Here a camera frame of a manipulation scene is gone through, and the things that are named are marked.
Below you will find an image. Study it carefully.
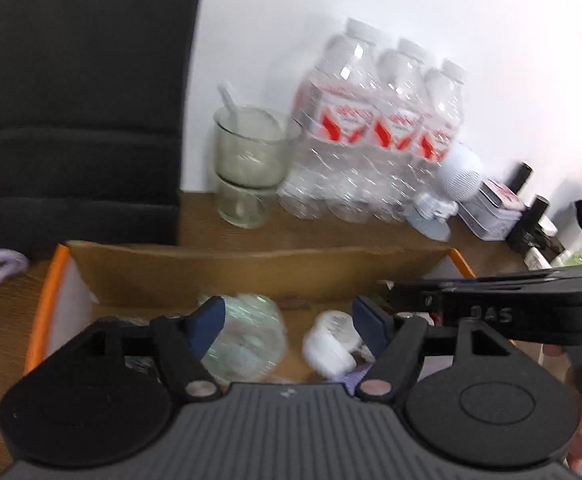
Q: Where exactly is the black rectangular box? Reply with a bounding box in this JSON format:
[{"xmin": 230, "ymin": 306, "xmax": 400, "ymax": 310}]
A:
[{"xmin": 508, "ymin": 195, "xmax": 552, "ymax": 256}]

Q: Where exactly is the white robot-shaped speaker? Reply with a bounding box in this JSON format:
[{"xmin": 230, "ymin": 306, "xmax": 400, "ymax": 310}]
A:
[{"xmin": 403, "ymin": 141, "xmax": 485, "ymax": 242}]

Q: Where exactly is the red cardboard box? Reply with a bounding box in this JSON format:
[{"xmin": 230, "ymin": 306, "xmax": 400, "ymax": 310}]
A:
[{"xmin": 23, "ymin": 240, "xmax": 478, "ymax": 392}]

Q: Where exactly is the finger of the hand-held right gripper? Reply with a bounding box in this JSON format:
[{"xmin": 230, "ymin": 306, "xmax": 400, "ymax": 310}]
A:
[
  {"xmin": 381, "ymin": 279, "xmax": 582, "ymax": 347},
  {"xmin": 471, "ymin": 262, "xmax": 582, "ymax": 283}
]

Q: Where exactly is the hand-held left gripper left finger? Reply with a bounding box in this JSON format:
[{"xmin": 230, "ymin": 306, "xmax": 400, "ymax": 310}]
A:
[{"xmin": 46, "ymin": 296, "xmax": 228, "ymax": 403}]

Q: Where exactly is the white power strip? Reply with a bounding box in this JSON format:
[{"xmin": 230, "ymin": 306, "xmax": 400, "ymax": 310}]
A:
[{"xmin": 523, "ymin": 217, "xmax": 568, "ymax": 269}]

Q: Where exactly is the purple knitted cloth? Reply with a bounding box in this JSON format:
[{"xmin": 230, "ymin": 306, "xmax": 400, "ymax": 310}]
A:
[{"xmin": 330, "ymin": 362, "xmax": 380, "ymax": 396}]

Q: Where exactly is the glass cup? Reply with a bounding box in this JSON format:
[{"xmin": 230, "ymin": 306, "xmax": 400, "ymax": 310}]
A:
[{"xmin": 213, "ymin": 105, "xmax": 302, "ymax": 230}]

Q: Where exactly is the green spray bottle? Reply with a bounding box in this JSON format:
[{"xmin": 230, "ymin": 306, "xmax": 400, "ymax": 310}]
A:
[{"xmin": 553, "ymin": 247, "xmax": 582, "ymax": 268}]

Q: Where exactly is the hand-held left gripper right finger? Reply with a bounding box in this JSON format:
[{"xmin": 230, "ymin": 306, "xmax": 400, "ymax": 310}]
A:
[{"xmin": 353, "ymin": 295, "xmax": 519, "ymax": 403}]

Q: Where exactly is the grey tin box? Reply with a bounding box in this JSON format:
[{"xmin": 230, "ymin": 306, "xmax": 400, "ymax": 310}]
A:
[{"xmin": 458, "ymin": 178, "xmax": 529, "ymax": 241}]

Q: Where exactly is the clear water bottle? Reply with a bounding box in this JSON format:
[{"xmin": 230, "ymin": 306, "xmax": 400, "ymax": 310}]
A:
[
  {"xmin": 278, "ymin": 17, "xmax": 388, "ymax": 221},
  {"xmin": 396, "ymin": 59, "xmax": 468, "ymax": 221},
  {"xmin": 351, "ymin": 37, "xmax": 430, "ymax": 223}
]

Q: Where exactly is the small black device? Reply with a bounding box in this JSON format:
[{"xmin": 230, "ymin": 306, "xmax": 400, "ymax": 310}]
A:
[{"xmin": 508, "ymin": 161, "xmax": 535, "ymax": 197}]

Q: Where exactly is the white spoon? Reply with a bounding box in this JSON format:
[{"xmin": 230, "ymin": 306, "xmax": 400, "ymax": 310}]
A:
[{"xmin": 217, "ymin": 83, "xmax": 245, "ymax": 127}]

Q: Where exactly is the green clear ball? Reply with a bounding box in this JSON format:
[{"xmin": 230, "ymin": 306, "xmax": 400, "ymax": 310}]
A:
[{"xmin": 198, "ymin": 292, "xmax": 290, "ymax": 384}]

